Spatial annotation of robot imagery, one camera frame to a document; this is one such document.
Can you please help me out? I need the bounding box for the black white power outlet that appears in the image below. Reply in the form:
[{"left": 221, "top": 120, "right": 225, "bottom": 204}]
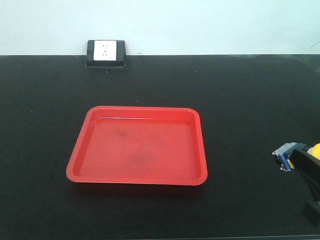
[{"left": 86, "top": 40, "right": 127, "bottom": 68}]

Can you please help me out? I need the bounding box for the yellow mushroom push button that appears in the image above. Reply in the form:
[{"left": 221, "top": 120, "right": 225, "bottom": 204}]
[{"left": 272, "top": 142, "right": 320, "bottom": 172}]

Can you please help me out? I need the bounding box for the red plastic tray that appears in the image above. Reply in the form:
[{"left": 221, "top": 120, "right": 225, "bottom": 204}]
[{"left": 66, "top": 106, "right": 208, "bottom": 186}]

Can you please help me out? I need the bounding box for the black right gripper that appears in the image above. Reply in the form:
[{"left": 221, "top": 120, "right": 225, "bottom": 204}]
[{"left": 289, "top": 149, "right": 320, "bottom": 228}]

